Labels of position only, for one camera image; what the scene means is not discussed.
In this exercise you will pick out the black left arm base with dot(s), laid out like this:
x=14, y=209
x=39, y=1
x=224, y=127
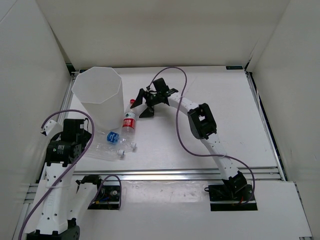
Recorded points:
x=108, y=195

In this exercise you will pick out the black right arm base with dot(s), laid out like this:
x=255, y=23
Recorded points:
x=223, y=201

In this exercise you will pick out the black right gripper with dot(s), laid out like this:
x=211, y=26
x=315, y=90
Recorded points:
x=149, y=111

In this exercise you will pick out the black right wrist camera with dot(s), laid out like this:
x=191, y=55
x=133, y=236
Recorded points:
x=160, y=85

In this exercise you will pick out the clear bottle white cap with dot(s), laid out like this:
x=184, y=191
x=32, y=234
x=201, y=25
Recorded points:
x=106, y=152

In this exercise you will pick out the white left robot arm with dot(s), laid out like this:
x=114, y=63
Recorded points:
x=67, y=200

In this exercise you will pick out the aluminium table frame rail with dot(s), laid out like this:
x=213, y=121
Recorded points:
x=164, y=181

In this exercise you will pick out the clear bottle red label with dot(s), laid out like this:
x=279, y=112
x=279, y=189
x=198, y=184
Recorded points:
x=129, y=122

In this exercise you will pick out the clear bottle blue label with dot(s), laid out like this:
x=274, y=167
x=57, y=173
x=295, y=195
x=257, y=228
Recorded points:
x=113, y=141

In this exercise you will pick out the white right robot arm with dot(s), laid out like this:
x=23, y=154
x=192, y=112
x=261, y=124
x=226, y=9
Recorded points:
x=203, y=127

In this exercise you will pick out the white octagonal plastic bin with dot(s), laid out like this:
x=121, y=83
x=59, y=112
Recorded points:
x=100, y=91

